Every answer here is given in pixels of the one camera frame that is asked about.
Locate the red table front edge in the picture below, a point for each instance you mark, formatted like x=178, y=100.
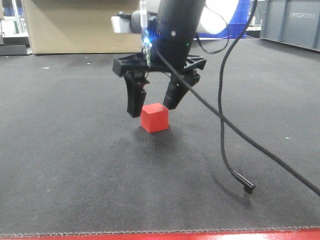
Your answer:
x=288, y=234

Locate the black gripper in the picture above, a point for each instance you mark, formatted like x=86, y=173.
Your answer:
x=170, y=33

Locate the red magnetic cube block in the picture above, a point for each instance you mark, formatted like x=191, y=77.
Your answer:
x=154, y=117

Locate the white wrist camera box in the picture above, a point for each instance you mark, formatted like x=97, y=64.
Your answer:
x=121, y=24

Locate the grey metal cabinet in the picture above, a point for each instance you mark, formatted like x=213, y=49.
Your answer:
x=292, y=22

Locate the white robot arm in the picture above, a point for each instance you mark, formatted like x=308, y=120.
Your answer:
x=212, y=21

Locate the cardboard box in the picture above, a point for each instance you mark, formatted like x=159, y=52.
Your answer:
x=78, y=26

